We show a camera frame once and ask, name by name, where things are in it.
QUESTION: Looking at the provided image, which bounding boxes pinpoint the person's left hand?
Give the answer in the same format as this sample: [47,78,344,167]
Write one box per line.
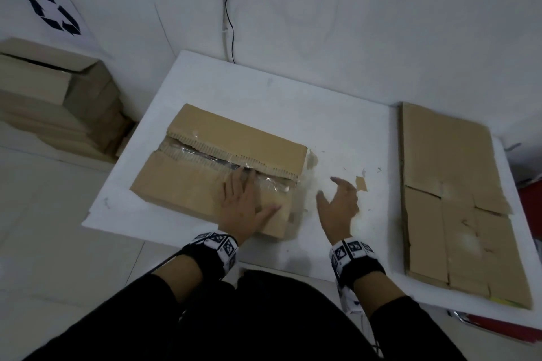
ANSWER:
[218,168,282,245]

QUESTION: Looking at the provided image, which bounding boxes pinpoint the person's right hand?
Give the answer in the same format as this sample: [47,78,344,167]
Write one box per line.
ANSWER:
[315,177,361,245]

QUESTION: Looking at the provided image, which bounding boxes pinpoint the stack of boxes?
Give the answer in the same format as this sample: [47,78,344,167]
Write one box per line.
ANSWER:
[0,90,128,139]

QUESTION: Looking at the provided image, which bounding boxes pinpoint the person's right forearm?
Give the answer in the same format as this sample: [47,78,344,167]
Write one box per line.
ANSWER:
[353,271,466,361]

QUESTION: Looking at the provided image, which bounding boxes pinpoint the person's left forearm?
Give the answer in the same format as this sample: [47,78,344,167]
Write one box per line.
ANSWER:
[23,254,204,361]

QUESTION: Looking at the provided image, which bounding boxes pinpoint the person's black trouser legs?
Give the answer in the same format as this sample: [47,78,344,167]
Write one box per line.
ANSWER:
[160,270,382,361]

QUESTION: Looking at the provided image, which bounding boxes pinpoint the black marker wrist band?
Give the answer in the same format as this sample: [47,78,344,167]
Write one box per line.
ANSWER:
[329,237,387,315]
[177,231,240,281]

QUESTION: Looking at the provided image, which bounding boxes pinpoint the white table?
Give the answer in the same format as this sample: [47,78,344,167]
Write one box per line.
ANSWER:
[81,50,542,330]

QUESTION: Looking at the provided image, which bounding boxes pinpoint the red chair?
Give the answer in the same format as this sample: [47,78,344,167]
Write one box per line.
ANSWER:
[448,178,542,345]

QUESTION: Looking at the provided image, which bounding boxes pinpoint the white recycling symbol sign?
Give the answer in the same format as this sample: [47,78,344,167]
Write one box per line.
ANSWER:
[0,0,113,59]

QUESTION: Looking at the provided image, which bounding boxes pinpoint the white wall cable conduit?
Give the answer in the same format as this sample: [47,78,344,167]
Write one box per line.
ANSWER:
[218,0,231,62]

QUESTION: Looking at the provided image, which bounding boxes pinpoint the thin black wall cable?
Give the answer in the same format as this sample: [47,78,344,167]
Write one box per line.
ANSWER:
[223,0,236,64]

